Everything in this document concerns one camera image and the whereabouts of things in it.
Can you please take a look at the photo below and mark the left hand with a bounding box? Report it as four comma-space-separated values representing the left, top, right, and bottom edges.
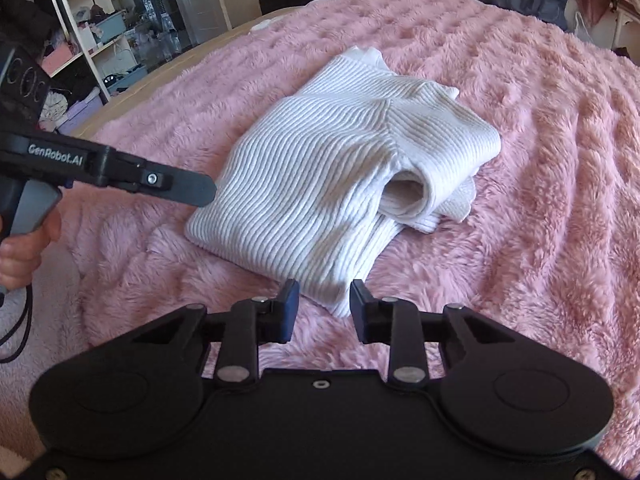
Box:
0, 208, 61, 292

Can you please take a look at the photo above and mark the white ribbed knit sweater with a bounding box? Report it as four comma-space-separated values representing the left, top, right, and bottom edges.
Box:
186, 47, 501, 318

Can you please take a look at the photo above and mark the black cable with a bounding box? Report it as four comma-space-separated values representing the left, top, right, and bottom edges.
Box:
0, 282, 36, 365

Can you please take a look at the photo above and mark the white shelving unit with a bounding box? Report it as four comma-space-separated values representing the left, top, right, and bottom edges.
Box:
8, 0, 151, 134

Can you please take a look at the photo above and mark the white folding rack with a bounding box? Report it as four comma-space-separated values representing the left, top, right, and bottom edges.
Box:
569, 0, 640, 53

